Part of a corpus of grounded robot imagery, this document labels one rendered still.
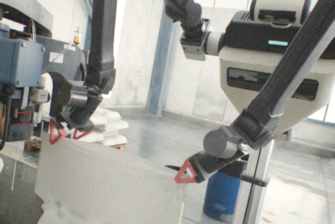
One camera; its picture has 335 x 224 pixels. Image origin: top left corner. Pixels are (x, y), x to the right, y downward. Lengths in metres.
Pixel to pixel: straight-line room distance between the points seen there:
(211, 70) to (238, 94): 8.06
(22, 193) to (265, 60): 1.31
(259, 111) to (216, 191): 2.39
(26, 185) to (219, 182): 1.87
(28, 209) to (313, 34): 1.48
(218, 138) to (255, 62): 0.46
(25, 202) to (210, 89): 7.90
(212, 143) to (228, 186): 2.33
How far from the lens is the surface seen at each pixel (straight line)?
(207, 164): 0.73
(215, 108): 9.09
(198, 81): 9.29
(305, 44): 0.61
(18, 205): 1.75
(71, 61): 1.10
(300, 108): 1.11
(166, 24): 9.77
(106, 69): 0.86
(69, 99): 0.83
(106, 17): 0.81
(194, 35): 1.11
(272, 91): 0.65
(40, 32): 1.06
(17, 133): 1.01
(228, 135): 0.63
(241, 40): 1.10
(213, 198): 3.06
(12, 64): 0.63
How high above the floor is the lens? 1.28
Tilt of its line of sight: 7 degrees down
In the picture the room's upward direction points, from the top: 11 degrees clockwise
